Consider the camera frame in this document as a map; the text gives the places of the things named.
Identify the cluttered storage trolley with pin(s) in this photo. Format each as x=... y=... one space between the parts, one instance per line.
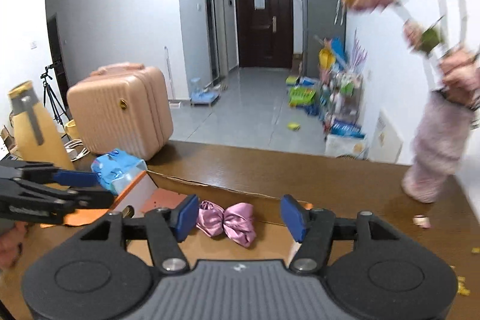
x=341 y=88

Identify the pink ribbed suitcase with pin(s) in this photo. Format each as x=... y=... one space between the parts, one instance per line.
x=122 y=106

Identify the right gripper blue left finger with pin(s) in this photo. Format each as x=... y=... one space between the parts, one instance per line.
x=165 y=229

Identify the pink satin bow scrunchie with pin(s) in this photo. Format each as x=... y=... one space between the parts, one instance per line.
x=236 y=222

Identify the dark brown entrance door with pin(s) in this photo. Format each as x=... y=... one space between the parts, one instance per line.
x=265 y=33

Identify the black camera tripod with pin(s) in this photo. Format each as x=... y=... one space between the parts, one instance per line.
x=58 y=108

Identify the pink textured vase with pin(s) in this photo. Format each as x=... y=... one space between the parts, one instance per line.
x=438 y=146

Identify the blue tissue pack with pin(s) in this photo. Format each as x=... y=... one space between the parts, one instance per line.
x=117 y=169

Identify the person's left hand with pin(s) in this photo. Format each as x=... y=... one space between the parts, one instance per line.
x=11 y=245

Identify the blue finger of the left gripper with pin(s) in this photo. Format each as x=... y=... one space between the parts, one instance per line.
x=47 y=173
x=26 y=201

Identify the grey refrigerator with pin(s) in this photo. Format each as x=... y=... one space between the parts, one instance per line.
x=321 y=19

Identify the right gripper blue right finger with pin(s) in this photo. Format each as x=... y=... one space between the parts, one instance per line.
x=313 y=230

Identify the orange red cardboard box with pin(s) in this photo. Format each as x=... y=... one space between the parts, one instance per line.
x=139 y=197

